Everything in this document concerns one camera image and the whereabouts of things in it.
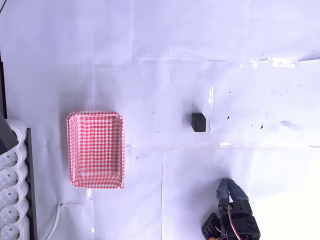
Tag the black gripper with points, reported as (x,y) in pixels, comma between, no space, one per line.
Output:
(239,208)

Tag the small black box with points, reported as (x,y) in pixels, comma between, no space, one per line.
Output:
(199,122)

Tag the pink checkered plastic tray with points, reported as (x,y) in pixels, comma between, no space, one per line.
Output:
(96,150)

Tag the black shelf ledge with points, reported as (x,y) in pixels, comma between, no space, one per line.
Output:
(32,185)

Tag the white power strip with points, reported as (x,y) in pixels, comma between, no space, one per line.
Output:
(11,190)

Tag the dark grey box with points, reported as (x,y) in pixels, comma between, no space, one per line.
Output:
(7,137)

